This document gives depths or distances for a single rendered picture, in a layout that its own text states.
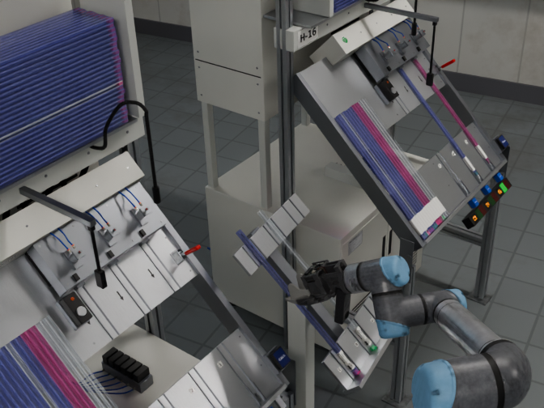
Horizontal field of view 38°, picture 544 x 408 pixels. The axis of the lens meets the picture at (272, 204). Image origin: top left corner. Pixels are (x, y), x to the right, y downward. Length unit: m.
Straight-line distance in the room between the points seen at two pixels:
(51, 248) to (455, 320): 0.95
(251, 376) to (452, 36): 3.65
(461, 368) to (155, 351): 1.14
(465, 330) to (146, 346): 1.07
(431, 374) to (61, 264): 0.89
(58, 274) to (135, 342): 0.64
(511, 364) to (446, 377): 0.13
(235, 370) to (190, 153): 2.74
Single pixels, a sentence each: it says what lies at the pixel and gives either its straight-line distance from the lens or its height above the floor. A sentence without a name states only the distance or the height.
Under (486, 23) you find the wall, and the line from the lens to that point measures 5.30.
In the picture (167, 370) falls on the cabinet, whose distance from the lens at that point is 2.38.
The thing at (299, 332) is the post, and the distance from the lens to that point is 2.31.
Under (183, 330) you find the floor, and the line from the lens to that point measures 3.43.
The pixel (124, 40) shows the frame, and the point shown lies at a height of 1.59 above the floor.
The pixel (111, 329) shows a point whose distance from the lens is 1.98.
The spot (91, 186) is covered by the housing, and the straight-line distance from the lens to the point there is 2.00.
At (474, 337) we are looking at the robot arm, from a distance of 1.75.
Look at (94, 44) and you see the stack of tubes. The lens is 1.88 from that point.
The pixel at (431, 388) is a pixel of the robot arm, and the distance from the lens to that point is 1.54.
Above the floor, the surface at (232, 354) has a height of 0.82.
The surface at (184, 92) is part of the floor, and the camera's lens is 5.47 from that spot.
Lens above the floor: 2.28
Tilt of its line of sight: 33 degrees down
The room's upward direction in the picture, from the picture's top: 2 degrees counter-clockwise
